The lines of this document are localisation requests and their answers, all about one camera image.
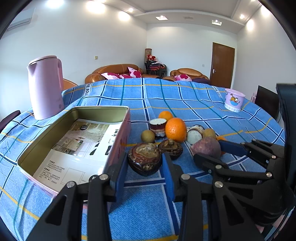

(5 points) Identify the large orange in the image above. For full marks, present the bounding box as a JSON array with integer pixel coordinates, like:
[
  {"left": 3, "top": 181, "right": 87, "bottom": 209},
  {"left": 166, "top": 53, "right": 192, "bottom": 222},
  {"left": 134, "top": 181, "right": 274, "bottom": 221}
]
[{"left": 165, "top": 118, "right": 187, "bottom": 143}]

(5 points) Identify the dark round fruit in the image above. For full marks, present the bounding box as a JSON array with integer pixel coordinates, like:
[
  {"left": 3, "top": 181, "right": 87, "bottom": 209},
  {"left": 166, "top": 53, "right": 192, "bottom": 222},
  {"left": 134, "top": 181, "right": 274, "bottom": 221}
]
[{"left": 127, "top": 143, "right": 162, "bottom": 177}]

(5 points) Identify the purple round fruit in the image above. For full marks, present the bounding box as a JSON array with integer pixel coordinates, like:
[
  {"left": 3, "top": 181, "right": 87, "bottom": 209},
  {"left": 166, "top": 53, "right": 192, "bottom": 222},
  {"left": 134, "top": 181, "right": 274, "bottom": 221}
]
[{"left": 191, "top": 137, "right": 221, "bottom": 158}]

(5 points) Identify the right orange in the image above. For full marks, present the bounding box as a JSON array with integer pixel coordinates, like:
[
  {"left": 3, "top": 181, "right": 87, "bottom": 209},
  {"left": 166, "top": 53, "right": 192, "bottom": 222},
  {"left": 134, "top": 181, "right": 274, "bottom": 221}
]
[{"left": 216, "top": 136, "right": 226, "bottom": 156}]

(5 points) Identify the right kiwi fruit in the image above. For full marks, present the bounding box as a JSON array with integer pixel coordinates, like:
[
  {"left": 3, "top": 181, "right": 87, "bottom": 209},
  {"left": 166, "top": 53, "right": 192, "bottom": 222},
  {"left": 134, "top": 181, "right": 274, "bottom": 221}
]
[{"left": 202, "top": 128, "right": 217, "bottom": 139}]

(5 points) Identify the kiwi fruit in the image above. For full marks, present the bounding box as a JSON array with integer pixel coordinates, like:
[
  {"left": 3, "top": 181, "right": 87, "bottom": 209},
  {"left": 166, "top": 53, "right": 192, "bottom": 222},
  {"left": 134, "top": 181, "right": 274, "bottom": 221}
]
[
  {"left": 140, "top": 130, "right": 155, "bottom": 143},
  {"left": 202, "top": 128, "right": 217, "bottom": 139}
]

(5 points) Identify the right cut mangosteen half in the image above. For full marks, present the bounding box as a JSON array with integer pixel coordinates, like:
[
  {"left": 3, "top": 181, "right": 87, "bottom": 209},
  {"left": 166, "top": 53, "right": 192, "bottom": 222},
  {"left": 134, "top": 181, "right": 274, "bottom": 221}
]
[{"left": 187, "top": 125, "right": 205, "bottom": 145}]

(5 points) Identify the cut mangosteen half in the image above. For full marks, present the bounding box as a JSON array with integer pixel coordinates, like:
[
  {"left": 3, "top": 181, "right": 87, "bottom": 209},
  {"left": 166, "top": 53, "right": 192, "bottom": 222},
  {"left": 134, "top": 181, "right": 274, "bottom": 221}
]
[
  {"left": 187, "top": 125, "right": 205, "bottom": 145},
  {"left": 149, "top": 118, "right": 167, "bottom": 139}
]

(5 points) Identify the dark mangosteen fruit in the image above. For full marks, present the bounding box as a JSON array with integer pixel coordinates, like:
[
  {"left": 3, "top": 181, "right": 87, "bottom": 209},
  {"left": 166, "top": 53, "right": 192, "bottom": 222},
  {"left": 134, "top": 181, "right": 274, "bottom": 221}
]
[{"left": 158, "top": 139, "right": 183, "bottom": 160}]

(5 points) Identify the blue plaid tablecloth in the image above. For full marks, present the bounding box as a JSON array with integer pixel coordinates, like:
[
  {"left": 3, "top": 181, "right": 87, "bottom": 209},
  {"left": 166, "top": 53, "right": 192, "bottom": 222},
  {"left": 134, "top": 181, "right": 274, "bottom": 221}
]
[{"left": 1, "top": 78, "right": 285, "bottom": 240}]

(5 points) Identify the black television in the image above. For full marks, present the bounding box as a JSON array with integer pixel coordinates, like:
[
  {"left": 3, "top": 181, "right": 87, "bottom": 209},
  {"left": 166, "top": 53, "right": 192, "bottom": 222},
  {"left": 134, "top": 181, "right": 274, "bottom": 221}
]
[{"left": 255, "top": 85, "right": 280, "bottom": 120}]

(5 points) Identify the left cut mangosteen half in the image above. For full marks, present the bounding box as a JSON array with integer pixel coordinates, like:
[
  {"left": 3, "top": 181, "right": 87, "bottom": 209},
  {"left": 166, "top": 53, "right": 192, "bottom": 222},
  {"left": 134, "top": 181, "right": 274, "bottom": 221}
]
[{"left": 149, "top": 118, "right": 167, "bottom": 139}]

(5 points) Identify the small orange behind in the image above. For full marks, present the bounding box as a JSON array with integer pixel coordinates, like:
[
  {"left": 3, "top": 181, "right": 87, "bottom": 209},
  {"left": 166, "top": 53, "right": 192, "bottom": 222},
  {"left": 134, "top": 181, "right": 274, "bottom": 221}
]
[{"left": 158, "top": 110, "right": 174, "bottom": 121}]

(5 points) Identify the left kiwi fruit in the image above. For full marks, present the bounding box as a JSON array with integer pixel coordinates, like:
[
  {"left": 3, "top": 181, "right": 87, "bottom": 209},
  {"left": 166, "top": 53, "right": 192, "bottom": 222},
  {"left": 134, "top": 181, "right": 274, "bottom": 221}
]
[{"left": 140, "top": 130, "right": 155, "bottom": 143}]

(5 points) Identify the pink cartoon cup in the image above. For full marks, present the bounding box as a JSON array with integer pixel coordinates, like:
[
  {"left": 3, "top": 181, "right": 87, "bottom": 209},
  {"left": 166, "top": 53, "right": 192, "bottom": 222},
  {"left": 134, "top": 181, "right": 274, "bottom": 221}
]
[{"left": 224, "top": 88, "right": 245, "bottom": 113}]

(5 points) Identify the pink metal tin box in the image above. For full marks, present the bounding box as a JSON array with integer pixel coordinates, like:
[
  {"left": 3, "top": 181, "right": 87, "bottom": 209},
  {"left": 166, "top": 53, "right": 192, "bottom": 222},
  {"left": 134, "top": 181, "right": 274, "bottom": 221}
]
[{"left": 17, "top": 106, "right": 130, "bottom": 197}]

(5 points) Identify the armchair floral cushion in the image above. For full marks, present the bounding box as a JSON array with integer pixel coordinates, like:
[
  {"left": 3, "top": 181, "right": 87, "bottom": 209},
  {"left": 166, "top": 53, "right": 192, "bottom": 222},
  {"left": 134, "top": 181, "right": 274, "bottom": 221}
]
[{"left": 175, "top": 74, "right": 192, "bottom": 82}]

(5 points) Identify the brown leather armchair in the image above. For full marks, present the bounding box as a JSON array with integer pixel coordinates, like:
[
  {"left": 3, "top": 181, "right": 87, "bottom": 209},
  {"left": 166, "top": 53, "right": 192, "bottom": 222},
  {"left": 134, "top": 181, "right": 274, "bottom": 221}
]
[{"left": 162, "top": 68, "right": 210, "bottom": 83}]

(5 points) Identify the brown wooden door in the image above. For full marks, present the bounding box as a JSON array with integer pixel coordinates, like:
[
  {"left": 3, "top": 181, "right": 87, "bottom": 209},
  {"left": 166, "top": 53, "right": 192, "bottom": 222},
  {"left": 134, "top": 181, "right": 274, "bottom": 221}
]
[{"left": 210, "top": 42, "right": 235, "bottom": 88}]

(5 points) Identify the dark chairs stack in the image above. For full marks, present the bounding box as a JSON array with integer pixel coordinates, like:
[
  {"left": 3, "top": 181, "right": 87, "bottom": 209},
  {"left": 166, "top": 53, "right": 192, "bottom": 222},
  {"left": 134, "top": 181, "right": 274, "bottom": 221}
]
[{"left": 144, "top": 48, "right": 167, "bottom": 77}]

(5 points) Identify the pink floral cushion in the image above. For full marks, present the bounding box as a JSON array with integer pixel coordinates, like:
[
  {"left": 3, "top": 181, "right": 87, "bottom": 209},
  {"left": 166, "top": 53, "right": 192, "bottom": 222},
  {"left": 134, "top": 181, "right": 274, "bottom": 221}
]
[{"left": 128, "top": 67, "right": 142, "bottom": 78}]

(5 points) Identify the dark purple stool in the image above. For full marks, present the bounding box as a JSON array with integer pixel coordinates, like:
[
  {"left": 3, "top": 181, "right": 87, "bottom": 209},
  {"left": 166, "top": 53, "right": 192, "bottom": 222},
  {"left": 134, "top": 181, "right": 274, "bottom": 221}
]
[{"left": 0, "top": 110, "right": 21, "bottom": 132}]

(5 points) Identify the orange chair near kettle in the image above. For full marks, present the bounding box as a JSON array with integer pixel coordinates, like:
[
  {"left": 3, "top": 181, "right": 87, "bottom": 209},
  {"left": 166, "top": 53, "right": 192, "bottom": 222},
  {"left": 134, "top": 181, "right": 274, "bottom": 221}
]
[{"left": 63, "top": 78, "right": 78, "bottom": 90}]

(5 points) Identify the brown leather sofa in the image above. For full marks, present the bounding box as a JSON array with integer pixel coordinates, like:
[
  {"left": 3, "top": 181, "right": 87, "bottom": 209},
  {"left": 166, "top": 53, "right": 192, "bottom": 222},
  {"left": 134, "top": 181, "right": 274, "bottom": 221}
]
[{"left": 85, "top": 64, "right": 161, "bottom": 84}]

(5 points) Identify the pink electric kettle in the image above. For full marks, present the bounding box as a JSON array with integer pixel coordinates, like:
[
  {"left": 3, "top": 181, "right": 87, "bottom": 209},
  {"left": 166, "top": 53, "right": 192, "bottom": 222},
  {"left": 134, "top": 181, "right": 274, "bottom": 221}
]
[{"left": 27, "top": 55, "right": 64, "bottom": 120}]

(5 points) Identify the white air conditioner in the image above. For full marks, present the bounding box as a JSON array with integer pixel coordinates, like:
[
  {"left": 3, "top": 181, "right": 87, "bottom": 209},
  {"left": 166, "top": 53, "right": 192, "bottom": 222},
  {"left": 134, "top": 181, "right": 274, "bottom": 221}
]
[{"left": 6, "top": 8, "right": 35, "bottom": 31}]

